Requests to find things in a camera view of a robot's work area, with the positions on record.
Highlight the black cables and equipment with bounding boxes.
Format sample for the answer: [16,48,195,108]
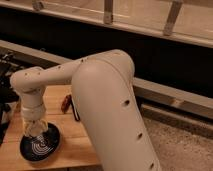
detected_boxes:
[0,49,26,148]

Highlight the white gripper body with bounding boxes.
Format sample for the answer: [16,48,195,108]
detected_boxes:
[21,105,46,122]

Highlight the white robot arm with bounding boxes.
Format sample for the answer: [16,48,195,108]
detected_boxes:
[10,50,162,171]

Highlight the wooden board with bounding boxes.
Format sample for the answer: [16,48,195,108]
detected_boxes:
[0,86,99,171]

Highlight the metal rail frame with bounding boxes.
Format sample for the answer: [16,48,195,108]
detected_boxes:
[0,0,213,48]

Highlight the black ceramic bowl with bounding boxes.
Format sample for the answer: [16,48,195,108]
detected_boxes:
[19,123,60,162]

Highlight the white labelled bottle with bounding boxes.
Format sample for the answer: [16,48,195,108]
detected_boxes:
[23,120,48,137]

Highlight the small red-brown object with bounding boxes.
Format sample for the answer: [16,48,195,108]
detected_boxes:
[61,95,71,113]

